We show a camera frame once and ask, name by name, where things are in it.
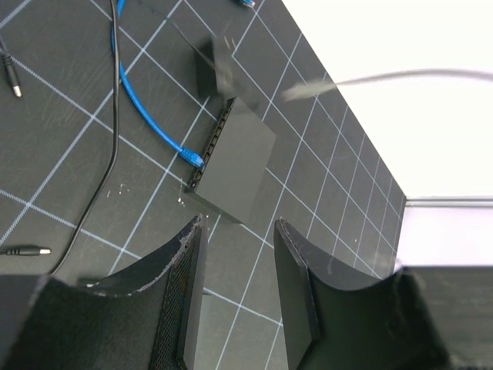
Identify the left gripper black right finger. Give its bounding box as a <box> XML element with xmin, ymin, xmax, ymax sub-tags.
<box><xmin>273</xmin><ymin>219</ymin><xmax>450</xmax><ymax>369</ymax></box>

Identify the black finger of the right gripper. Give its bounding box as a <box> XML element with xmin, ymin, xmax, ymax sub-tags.
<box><xmin>195</xmin><ymin>36</ymin><xmax>236</xmax><ymax>99</ymax></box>

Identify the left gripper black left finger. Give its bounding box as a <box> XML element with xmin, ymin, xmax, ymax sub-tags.
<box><xmin>1</xmin><ymin>216</ymin><xmax>208</xmax><ymax>369</ymax></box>

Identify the grey ethernet cable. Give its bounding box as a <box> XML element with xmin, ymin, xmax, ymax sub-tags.
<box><xmin>280</xmin><ymin>68</ymin><xmax>493</xmax><ymax>102</ymax></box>

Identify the blue ethernet cable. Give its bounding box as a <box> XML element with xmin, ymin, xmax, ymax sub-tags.
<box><xmin>110</xmin><ymin>0</ymin><xmax>257</xmax><ymax>169</ymax></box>

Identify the black network switch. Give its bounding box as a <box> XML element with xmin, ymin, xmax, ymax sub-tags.
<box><xmin>186</xmin><ymin>97</ymin><xmax>277</xmax><ymax>224</ymax></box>

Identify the thin black power cable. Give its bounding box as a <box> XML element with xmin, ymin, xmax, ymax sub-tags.
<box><xmin>0</xmin><ymin>0</ymin><xmax>120</xmax><ymax>275</ymax></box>

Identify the black grid work mat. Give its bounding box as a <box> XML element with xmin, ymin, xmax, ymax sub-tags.
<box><xmin>0</xmin><ymin>0</ymin><xmax>407</xmax><ymax>370</ymax></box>

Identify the thin black adapter cable far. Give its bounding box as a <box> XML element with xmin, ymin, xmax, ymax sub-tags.
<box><xmin>0</xmin><ymin>34</ymin><xmax>23</xmax><ymax>98</ymax></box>

